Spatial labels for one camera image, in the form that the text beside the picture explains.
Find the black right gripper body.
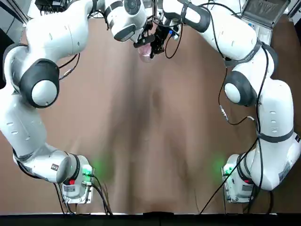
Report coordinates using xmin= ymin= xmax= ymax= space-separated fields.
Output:
xmin=152 ymin=25 xmax=169 ymax=46

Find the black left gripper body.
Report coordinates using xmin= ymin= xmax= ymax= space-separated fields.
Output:
xmin=133 ymin=20 xmax=156 ymax=49

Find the black electronics box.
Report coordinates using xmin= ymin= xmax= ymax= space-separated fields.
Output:
xmin=35 ymin=0 xmax=69 ymax=13

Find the open silver aluminium case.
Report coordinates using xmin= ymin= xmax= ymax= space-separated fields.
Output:
xmin=240 ymin=0 xmax=292 ymax=46

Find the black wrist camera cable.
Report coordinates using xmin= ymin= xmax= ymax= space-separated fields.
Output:
xmin=164 ymin=22 xmax=182 ymax=59

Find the aluminium frame rail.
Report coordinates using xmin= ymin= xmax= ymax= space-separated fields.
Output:
xmin=287 ymin=0 xmax=301 ymax=19

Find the black base cable bundle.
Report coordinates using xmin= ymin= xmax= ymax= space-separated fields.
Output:
xmin=89 ymin=173 xmax=114 ymax=216

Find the long black base cable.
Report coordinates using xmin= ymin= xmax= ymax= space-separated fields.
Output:
xmin=198 ymin=162 xmax=238 ymax=215

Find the black base cable loop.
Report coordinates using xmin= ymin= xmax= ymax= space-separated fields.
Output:
xmin=242 ymin=186 xmax=275 ymax=214

